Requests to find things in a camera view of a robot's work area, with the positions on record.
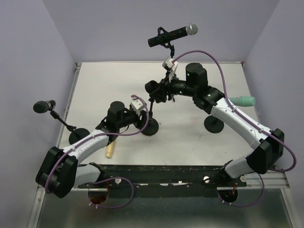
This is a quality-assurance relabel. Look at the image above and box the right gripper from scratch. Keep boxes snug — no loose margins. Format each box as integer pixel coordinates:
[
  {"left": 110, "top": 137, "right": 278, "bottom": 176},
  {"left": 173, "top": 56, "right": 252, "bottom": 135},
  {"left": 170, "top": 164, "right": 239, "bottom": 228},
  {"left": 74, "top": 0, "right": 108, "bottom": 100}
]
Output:
[{"left": 149, "top": 71, "right": 197, "bottom": 103}]

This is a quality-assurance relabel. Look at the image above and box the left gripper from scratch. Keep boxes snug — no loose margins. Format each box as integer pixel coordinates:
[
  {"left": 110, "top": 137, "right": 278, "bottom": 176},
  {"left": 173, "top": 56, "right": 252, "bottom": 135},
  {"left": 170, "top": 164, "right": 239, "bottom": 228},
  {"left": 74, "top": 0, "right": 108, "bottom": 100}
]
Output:
[{"left": 117, "top": 108, "right": 153, "bottom": 130}]

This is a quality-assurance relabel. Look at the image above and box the round base microphone stand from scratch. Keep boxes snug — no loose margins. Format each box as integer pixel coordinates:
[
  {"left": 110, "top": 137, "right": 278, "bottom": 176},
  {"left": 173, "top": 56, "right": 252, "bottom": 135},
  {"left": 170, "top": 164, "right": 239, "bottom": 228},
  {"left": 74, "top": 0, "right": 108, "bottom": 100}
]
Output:
[{"left": 142, "top": 80, "right": 159, "bottom": 136}]

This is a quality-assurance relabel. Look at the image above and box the gold microphone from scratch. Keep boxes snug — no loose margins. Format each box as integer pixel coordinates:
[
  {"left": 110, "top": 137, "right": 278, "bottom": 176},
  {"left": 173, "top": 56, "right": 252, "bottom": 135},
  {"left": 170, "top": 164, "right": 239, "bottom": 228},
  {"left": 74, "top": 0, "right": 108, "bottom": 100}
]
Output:
[{"left": 105, "top": 141, "right": 116, "bottom": 159}]

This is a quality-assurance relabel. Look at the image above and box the black tripod microphone stand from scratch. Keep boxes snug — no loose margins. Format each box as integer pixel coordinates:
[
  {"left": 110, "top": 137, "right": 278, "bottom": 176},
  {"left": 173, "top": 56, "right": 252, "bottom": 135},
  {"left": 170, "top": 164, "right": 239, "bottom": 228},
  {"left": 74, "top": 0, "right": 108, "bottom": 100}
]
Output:
[{"left": 157, "top": 27, "right": 175, "bottom": 58}]

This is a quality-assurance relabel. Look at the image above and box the black glitter microphone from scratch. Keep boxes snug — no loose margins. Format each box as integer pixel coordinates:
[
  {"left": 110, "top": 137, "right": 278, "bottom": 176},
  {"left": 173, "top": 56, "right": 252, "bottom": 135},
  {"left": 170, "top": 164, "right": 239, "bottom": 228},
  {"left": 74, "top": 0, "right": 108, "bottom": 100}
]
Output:
[{"left": 148, "top": 23, "right": 199, "bottom": 48}]

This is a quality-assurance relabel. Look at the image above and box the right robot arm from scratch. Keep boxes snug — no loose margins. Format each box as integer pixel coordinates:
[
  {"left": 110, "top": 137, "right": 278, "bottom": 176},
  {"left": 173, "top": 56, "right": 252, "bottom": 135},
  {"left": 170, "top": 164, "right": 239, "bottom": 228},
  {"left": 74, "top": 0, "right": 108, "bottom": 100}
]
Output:
[{"left": 145, "top": 63, "right": 285, "bottom": 186}]

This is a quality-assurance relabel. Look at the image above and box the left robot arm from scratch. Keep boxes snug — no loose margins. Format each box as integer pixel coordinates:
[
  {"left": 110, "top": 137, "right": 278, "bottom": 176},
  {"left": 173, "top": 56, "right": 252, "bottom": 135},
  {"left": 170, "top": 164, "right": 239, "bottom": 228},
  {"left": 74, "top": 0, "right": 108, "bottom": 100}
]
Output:
[{"left": 35, "top": 98, "right": 149, "bottom": 198}]

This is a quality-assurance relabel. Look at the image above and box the right round base stand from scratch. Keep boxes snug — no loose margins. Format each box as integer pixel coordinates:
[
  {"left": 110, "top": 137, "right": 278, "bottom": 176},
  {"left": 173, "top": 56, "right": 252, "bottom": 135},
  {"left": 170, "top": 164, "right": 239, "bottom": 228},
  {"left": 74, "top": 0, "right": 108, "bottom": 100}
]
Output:
[{"left": 204, "top": 115, "right": 224, "bottom": 133}]

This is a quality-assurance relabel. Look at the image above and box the left edge microphone stand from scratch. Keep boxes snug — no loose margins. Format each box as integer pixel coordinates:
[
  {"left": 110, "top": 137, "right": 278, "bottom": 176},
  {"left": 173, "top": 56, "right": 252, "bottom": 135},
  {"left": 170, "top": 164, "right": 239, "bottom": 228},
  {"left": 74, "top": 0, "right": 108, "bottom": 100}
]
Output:
[{"left": 48, "top": 100, "right": 90, "bottom": 144}]

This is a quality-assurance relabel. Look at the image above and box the teal microphone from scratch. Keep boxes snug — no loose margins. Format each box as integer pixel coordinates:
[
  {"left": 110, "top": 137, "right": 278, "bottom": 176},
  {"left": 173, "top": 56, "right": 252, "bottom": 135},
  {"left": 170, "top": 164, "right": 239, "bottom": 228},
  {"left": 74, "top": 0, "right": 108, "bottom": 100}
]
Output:
[{"left": 229, "top": 96, "right": 256, "bottom": 107}]

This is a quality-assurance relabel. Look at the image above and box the small black microphone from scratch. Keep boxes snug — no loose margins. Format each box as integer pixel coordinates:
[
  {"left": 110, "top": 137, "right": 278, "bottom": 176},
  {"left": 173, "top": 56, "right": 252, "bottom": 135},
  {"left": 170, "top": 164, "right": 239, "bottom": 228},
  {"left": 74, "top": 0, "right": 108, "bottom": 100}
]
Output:
[{"left": 33, "top": 100, "right": 56, "bottom": 114}]

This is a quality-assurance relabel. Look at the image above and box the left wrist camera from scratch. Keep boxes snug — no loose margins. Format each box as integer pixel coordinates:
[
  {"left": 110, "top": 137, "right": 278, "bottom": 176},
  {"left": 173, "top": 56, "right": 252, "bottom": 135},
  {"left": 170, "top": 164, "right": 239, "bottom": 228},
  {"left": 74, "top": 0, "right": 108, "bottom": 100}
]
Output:
[{"left": 130, "top": 97, "right": 144, "bottom": 116}]

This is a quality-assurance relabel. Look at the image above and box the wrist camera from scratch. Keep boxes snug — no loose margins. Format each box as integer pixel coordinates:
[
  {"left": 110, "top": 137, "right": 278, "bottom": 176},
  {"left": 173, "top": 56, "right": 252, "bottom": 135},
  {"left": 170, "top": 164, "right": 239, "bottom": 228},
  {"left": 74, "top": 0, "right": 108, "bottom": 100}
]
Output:
[
  {"left": 130, "top": 97, "right": 144, "bottom": 116},
  {"left": 162, "top": 57, "right": 179, "bottom": 76}
]

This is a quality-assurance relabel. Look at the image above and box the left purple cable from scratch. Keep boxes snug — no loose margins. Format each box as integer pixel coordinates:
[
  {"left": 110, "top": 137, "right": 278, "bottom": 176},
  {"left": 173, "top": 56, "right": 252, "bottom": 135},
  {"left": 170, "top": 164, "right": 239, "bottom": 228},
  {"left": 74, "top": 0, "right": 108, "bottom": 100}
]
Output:
[{"left": 45, "top": 94, "right": 152, "bottom": 209}]

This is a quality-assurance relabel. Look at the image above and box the purple cable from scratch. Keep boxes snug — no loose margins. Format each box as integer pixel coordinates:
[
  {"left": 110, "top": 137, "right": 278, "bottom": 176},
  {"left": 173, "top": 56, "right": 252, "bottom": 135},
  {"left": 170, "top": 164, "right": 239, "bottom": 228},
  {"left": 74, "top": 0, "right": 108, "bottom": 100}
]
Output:
[
  {"left": 45, "top": 94, "right": 152, "bottom": 209},
  {"left": 173, "top": 49, "right": 297, "bottom": 207}
]

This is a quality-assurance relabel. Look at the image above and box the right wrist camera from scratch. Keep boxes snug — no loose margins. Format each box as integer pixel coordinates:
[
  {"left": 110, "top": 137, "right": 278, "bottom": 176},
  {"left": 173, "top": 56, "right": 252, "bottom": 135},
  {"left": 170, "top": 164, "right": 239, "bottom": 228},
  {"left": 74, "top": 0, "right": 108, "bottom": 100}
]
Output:
[{"left": 162, "top": 57, "right": 179, "bottom": 76}]

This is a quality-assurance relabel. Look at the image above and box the black mounting rail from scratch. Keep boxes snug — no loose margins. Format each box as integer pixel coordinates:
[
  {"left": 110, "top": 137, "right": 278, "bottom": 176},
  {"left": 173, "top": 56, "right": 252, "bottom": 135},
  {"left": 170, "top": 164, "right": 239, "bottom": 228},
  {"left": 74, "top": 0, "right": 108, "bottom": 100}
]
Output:
[{"left": 78, "top": 165, "right": 247, "bottom": 199}]

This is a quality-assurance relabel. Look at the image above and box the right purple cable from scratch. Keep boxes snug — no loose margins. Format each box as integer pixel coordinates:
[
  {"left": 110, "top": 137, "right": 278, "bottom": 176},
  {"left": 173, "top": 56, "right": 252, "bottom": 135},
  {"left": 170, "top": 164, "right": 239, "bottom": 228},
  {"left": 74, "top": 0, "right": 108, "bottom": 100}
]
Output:
[{"left": 173, "top": 49, "right": 297, "bottom": 207}]

